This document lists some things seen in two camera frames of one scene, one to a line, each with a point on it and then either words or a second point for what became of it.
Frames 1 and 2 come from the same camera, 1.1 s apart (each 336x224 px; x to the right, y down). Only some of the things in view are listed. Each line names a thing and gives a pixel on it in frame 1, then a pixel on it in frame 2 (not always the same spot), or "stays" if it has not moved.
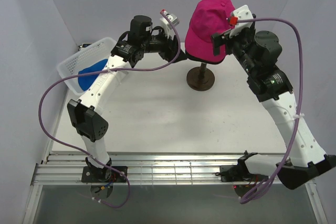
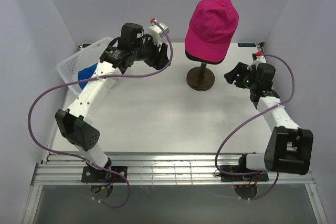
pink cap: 211,16 stays
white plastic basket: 99,51 stays
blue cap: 85,81 stays
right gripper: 220,39 to 241,68
